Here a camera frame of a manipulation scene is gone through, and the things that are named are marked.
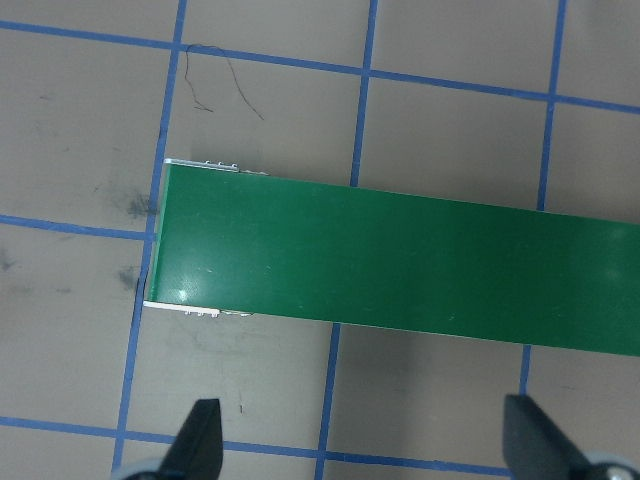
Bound green conveyor belt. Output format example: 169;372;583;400
146;160;639;355

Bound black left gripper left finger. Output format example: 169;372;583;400
156;399;223;480

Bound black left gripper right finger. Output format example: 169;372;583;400
502;394;591;480

